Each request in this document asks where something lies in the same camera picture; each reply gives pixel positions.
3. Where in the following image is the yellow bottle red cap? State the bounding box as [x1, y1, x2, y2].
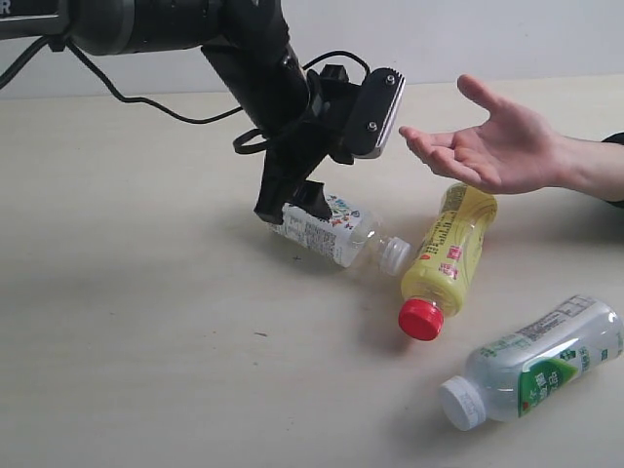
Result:
[398, 183, 497, 341]

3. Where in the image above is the clear bottle green white label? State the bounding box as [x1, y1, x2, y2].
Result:
[439, 294, 623, 431]

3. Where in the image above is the person's open hand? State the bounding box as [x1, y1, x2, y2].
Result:
[399, 74, 567, 195]

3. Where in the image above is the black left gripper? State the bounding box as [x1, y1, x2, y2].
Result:
[253, 67, 406, 225]

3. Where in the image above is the clear bottle floral white label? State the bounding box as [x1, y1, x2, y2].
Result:
[269, 193, 416, 277]

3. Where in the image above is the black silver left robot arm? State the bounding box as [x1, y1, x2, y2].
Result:
[1, 0, 406, 225]

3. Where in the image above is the person's bare forearm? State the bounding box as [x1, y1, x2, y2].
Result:
[559, 137, 623, 202]

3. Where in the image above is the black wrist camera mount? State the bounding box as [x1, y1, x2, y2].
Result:
[320, 63, 350, 83]

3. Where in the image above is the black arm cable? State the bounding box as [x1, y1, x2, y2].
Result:
[0, 36, 371, 157]

